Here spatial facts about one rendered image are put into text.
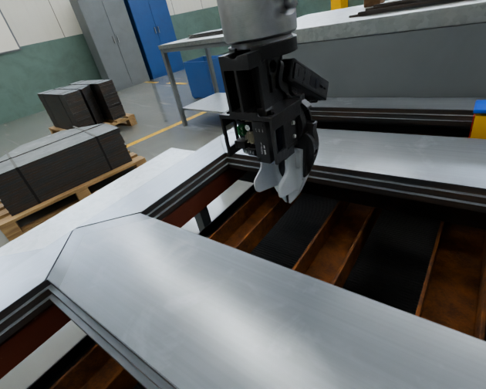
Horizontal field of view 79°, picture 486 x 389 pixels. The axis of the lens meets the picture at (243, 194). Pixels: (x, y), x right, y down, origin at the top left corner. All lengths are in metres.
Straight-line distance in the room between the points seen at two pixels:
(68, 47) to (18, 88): 1.43
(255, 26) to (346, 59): 0.73
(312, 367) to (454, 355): 0.12
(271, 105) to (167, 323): 0.28
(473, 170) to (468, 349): 0.33
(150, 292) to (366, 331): 0.26
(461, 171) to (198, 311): 0.47
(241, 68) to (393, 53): 0.72
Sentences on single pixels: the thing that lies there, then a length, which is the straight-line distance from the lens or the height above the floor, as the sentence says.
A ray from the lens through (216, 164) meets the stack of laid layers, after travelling 0.72.
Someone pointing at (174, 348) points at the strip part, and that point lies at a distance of 0.37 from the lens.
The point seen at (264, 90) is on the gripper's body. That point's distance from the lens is 0.32.
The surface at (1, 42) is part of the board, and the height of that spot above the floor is 1.43.
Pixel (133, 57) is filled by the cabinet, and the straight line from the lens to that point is 8.37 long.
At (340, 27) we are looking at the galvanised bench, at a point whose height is 1.04.
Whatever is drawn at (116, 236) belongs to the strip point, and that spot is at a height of 0.85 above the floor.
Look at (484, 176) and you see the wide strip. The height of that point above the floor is 0.85.
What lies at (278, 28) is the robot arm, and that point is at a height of 1.12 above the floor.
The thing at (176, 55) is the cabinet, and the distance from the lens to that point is 8.95.
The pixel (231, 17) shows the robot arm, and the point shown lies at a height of 1.13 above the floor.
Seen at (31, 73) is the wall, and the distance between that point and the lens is 8.36.
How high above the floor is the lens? 1.14
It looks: 32 degrees down
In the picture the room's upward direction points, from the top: 12 degrees counter-clockwise
